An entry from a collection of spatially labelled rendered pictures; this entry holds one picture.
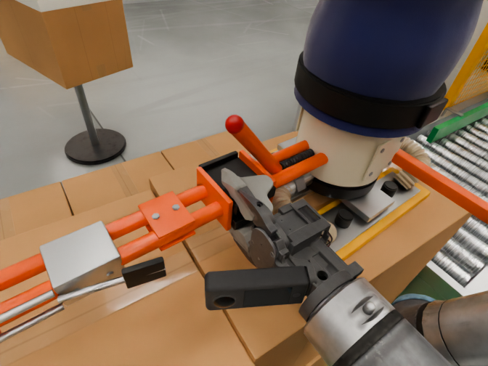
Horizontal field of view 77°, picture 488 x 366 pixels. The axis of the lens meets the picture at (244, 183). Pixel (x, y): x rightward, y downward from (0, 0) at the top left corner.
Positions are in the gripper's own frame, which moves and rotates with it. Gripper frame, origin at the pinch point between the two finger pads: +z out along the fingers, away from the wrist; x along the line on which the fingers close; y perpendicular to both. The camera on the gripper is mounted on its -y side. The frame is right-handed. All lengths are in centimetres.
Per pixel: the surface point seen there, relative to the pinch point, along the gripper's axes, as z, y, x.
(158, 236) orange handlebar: -3.4, -10.8, 1.4
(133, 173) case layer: 71, 4, -54
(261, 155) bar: -0.8, 5.7, 5.7
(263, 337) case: -16.2, -2.3, -12.8
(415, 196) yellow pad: -11.1, 40.4, -10.9
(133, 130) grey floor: 181, 34, -108
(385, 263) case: -17.8, 22.8, -12.7
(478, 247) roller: -24, 96, -55
